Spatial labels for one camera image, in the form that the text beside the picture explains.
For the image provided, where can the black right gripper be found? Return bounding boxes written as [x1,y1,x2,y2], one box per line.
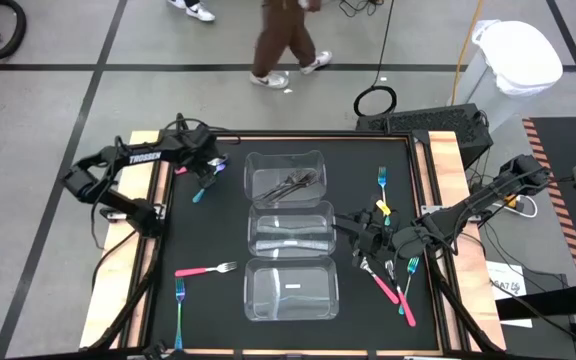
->
[333,209,404,257]

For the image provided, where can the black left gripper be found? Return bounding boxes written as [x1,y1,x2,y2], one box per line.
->
[170,124,225,191]

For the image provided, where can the iridescent rainbow fork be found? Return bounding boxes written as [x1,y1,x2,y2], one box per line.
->
[398,255,421,316]
[376,166,392,227]
[174,277,187,352]
[191,162,229,204]

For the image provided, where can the black metal fork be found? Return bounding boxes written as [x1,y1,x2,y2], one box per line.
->
[262,174,318,204]
[255,169,305,202]
[267,170,319,197]

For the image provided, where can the clear plastic bin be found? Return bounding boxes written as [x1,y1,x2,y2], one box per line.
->
[242,149,328,210]
[246,200,338,260]
[242,256,340,322]

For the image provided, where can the black perforated computer case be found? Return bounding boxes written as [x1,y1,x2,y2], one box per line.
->
[355,102,495,169]

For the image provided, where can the white printed paper sheet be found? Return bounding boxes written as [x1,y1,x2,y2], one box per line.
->
[485,259,535,330]

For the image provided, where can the black floor beam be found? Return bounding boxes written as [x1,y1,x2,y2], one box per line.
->
[495,282,576,322]

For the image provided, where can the black orange-striped floor mat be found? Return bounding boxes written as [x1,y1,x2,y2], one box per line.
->
[521,115,576,285]

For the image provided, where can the white lined trash can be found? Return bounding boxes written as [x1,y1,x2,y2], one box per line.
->
[453,18,565,132]

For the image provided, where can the black aluminium table frame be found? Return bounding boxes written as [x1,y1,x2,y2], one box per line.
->
[80,112,507,360]

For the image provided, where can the black hanging coiled cable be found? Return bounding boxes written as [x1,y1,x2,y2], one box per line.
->
[351,0,399,118]

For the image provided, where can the white cable loop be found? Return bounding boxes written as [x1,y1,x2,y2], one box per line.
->
[502,194,539,220]

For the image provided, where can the yellow hanging cable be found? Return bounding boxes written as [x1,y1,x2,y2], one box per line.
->
[449,0,485,107]

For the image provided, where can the tangled black floor cables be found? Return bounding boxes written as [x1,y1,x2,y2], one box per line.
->
[337,0,385,19]

